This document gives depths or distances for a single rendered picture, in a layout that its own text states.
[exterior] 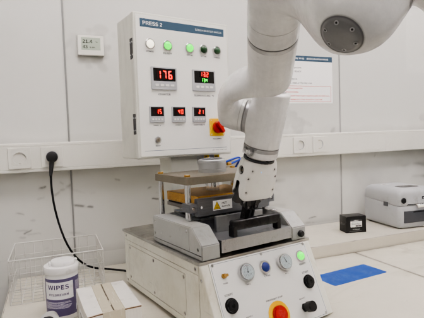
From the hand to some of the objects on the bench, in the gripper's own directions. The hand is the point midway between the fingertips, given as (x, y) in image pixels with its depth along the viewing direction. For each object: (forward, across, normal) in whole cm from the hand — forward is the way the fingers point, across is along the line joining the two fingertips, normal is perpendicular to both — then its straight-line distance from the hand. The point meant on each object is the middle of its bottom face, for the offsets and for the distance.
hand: (247, 214), depth 102 cm
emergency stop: (+18, 0, +19) cm, 27 cm away
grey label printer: (+29, -106, -16) cm, 111 cm away
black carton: (+30, -78, -19) cm, 86 cm away
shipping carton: (+29, +33, -4) cm, 44 cm away
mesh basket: (+43, +35, -42) cm, 69 cm away
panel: (+19, 0, +21) cm, 28 cm away
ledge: (+35, -76, -20) cm, 86 cm away
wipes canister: (+35, +39, -20) cm, 56 cm away
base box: (+30, -2, -5) cm, 30 cm away
